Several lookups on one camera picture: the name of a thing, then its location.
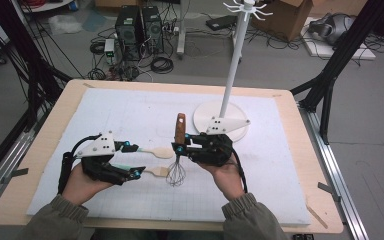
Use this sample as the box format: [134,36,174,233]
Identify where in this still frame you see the person's left hand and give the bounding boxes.
[61,162,115,206]

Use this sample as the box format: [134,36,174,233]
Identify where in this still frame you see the black frame struts with cables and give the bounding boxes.
[0,0,73,132]

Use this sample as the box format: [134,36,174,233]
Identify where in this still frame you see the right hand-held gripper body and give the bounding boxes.
[189,116,252,168]

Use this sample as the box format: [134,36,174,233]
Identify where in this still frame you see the right hand-held gripper black cable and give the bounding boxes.
[229,145,249,195]

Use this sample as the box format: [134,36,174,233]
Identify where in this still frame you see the narrow black computer tower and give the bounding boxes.
[141,5,165,55]

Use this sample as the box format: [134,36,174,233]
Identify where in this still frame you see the open cardboard box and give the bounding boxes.
[250,0,314,43]

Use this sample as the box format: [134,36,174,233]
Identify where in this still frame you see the large black computer tower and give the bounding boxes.
[114,5,144,62]

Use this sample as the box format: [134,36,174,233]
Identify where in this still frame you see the wire whisk with wooden handle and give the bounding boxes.
[165,112,187,188]

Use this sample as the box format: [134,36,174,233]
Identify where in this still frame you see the white hook stand rack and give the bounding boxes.
[192,0,274,144]

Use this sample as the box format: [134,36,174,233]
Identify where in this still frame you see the thin wooden stick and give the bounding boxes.
[305,203,330,230]

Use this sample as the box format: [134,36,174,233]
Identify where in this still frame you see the person's right hand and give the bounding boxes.
[198,155,246,202]

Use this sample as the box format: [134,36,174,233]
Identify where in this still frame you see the white box with green light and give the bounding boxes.
[103,38,116,58]

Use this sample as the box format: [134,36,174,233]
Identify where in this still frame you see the coil of black cable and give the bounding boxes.
[150,56,175,75]

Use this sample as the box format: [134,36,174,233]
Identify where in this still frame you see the white floor board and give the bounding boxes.
[300,16,377,61]

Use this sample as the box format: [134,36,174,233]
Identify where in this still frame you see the grey metal bracket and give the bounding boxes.
[0,167,30,185]
[317,181,342,203]

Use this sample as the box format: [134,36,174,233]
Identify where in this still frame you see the white floor stand post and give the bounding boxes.
[176,0,187,61]

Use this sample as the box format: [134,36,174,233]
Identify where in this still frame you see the flat black device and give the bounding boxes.
[205,14,238,32]

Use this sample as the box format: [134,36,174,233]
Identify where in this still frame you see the wooden spatula with green handle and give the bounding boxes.
[113,162,171,179]

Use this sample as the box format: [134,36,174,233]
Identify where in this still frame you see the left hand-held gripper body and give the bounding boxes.
[75,130,129,187]

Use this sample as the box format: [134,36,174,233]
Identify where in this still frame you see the white grid mat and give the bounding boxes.
[26,87,312,226]

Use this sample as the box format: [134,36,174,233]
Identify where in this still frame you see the clear plastic bag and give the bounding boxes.
[48,13,85,36]

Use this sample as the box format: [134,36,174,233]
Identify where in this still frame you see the wooden spoon with green handle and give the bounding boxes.
[136,146,176,160]

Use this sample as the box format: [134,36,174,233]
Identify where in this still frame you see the grey rounded headset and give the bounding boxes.
[308,12,357,46]

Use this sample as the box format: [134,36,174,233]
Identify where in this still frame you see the aluminium rail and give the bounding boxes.
[0,109,46,218]
[298,103,370,240]

